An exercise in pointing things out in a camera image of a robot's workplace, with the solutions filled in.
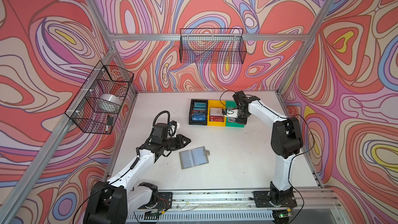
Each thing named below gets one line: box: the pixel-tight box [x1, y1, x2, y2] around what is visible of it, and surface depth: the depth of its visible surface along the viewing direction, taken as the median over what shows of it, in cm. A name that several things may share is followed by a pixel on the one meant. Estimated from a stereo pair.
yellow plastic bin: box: [207, 100, 226, 127], surface depth 103 cm
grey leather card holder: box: [178, 146, 211, 170], surface depth 88 cm
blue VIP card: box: [191, 114, 206, 121], surface depth 104 cm
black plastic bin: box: [188, 99, 209, 126], surface depth 107 cm
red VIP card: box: [209, 115, 224, 122], surface depth 103 cm
